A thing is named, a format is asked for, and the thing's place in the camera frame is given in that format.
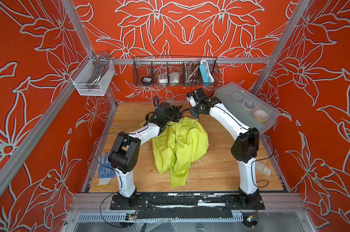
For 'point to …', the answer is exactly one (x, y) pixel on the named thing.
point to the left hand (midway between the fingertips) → (185, 104)
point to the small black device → (146, 81)
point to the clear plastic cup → (174, 78)
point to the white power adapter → (163, 78)
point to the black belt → (186, 109)
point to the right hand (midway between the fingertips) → (191, 109)
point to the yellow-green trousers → (178, 147)
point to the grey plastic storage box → (257, 112)
